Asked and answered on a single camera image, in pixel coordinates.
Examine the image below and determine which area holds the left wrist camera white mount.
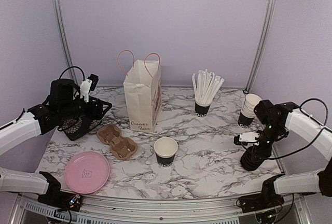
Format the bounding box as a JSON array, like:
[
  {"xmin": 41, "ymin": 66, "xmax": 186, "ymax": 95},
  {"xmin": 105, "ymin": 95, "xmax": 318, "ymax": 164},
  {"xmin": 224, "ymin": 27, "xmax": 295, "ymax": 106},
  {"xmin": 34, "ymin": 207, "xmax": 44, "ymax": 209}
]
[{"xmin": 79, "ymin": 74, "xmax": 99, "ymax": 103}]

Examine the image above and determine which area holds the stack of black cup lids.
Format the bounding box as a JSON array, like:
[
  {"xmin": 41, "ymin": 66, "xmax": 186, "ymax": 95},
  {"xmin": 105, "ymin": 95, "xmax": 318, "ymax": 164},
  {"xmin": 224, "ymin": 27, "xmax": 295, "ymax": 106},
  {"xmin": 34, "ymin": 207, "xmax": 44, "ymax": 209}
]
[{"xmin": 240, "ymin": 146, "xmax": 264, "ymax": 171}]

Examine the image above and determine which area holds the right aluminium frame post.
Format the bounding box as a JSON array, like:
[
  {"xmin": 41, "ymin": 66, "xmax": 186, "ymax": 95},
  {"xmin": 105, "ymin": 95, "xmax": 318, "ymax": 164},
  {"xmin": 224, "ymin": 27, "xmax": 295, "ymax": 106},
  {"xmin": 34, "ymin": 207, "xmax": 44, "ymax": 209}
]
[{"xmin": 244, "ymin": 0, "xmax": 276, "ymax": 93}]

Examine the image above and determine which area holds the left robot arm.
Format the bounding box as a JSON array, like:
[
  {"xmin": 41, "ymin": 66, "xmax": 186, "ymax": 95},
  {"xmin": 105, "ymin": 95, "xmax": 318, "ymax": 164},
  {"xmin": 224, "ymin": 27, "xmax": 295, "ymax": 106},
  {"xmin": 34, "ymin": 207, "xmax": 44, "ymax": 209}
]
[{"xmin": 1, "ymin": 74, "xmax": 112, "ymax": 206}]

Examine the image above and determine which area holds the stack of paper coffee cups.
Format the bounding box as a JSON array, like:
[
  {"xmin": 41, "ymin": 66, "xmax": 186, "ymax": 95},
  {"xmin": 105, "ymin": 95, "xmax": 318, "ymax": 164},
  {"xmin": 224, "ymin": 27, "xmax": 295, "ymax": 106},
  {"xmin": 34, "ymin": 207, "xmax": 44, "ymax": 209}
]
[{"xmin": 238, "ymin": 93, "xmax": 262, "ymax": 128}]

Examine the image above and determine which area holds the front aluminium frame rail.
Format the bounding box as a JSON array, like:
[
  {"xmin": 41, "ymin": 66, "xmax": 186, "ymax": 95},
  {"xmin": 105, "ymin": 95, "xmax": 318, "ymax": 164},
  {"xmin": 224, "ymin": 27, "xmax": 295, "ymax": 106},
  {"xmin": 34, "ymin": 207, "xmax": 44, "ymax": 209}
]
[{"xmin": 9, "ymin": 194, "xmax": 312, "ymax": 223}]

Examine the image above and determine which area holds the aluminium frame post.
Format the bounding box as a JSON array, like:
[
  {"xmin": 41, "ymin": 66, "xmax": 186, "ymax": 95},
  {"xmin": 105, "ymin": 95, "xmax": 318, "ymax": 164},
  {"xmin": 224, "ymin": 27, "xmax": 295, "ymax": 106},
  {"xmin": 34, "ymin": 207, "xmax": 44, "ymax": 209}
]
[
  {"xmin": 49, "ymin": 0, "xmax": 76, "ymax": 90},
  {"xmin": 244, "ymin": 0, "xmax": 276, "ymax": 93}
]

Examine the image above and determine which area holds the pink round plate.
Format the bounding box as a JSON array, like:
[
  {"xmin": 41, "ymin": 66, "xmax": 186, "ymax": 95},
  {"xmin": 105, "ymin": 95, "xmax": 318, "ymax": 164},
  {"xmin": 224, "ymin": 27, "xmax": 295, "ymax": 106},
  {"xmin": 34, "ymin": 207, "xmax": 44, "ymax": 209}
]
[{"xmin": 64, "ymin": 151, "xmax": 110, "ymax": 194}]

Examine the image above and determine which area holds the single black paper coffee cup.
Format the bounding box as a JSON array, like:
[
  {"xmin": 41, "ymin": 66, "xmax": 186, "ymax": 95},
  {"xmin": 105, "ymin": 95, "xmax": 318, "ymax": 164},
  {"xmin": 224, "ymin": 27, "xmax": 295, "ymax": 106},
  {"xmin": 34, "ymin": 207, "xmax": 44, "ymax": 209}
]
[{"xmin": 154, "ymin": 137, "xmax": 178, "ymax": 167}]

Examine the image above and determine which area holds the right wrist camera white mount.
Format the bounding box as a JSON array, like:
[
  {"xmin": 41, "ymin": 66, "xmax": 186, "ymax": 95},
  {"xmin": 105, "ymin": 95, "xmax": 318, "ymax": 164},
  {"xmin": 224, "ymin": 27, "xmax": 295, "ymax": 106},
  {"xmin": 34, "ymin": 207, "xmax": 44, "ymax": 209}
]
[{"xmin": 233, "ymin": 132, "xmax": 260, "ymax": 146}]

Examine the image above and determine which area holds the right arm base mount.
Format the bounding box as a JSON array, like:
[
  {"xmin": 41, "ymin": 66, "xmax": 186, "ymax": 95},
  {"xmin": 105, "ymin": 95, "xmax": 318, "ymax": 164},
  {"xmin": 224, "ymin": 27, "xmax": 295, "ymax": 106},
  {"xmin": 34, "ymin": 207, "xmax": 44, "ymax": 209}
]
[{"xmin": 236, "ymin": 175, "xmax": 284, "ymax": 213}]

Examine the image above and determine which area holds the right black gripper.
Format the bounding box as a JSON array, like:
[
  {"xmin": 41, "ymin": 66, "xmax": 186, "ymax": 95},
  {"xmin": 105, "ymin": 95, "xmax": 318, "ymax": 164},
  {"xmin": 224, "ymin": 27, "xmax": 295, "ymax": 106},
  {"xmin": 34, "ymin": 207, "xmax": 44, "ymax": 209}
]
[{"xmin": 252, "ymin": 122, "xmax": 283, "ymax": 162}]

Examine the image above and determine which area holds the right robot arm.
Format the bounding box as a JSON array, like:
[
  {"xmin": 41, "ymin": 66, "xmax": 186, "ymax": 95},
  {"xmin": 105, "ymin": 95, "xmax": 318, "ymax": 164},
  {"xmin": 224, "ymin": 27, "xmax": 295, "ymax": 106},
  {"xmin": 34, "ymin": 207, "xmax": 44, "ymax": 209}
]
[{"xmin": 251, "ymin": 100, "xmax": 331, "ymax": 207}]

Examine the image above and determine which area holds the white paper takeout bag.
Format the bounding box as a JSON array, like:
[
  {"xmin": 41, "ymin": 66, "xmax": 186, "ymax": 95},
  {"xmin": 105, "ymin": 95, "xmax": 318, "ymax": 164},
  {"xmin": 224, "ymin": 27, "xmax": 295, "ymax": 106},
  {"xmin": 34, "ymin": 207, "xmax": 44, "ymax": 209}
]
[{"xmin": 117, "ymin": 50, "xmax": 161, "ymax": 133}]

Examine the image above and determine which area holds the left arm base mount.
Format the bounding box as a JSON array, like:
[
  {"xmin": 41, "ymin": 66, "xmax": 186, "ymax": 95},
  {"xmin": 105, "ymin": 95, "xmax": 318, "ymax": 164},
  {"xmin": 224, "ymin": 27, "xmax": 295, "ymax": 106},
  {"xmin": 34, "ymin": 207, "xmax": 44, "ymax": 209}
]
[{"xmin": 38, "ymin": 172, "xmax": 82, "ymax": 212}]

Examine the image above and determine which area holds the black floral patterned tray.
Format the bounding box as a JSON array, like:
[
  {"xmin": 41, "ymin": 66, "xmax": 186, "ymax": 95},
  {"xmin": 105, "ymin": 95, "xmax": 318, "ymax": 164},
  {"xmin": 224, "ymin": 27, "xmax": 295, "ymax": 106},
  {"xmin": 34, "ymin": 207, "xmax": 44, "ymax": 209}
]
[{"xmin": 58, "ymin": 116, "xmax": 102, "ymax": 141}]

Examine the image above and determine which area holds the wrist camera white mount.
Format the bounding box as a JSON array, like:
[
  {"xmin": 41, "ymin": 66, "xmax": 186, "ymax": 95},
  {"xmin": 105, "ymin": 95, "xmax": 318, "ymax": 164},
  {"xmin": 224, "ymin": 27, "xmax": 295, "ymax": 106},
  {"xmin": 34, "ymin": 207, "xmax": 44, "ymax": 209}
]
[
  {"xmin": 233, "ymin": 132, "xmax": 260, "ymax": 146},
  {"xmin": 79, "ymin": 74, "xmax": 99, "ymax": 103}
]

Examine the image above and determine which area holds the bundle of white paper straws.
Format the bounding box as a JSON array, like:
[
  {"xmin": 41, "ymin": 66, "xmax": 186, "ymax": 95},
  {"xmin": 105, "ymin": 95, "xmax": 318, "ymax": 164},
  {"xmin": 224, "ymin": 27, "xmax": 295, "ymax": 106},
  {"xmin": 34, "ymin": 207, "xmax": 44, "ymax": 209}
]
[{"xmin": 192, "ymin": 69, "xmax": 225, "ymax": 106}]

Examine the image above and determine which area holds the brown cardboard cup carrier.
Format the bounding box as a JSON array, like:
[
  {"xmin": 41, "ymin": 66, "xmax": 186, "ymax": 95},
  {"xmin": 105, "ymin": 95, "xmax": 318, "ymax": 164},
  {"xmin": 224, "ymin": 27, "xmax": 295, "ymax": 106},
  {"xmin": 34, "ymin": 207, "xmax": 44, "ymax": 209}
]
[{"xmin": 97, "ymin": 124, "xmax": 138, "ymax": 160}]

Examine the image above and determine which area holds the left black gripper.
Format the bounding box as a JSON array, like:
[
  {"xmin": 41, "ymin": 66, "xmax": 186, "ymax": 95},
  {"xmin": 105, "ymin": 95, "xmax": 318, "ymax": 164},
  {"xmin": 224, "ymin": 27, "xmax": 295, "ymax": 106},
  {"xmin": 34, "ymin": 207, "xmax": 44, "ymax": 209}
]
[{"xmin": 59, "ymin": 95, "xmax": 112, "ymax": 121}]

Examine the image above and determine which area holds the left aluminium frame post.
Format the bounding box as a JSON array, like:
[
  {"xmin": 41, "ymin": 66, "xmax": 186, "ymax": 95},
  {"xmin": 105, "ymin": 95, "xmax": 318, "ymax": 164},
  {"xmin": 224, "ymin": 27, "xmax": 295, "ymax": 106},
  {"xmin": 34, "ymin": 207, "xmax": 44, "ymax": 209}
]
[{"xmin": 49, "ymin": 0, "xmax": 76, "ymax": 90}]

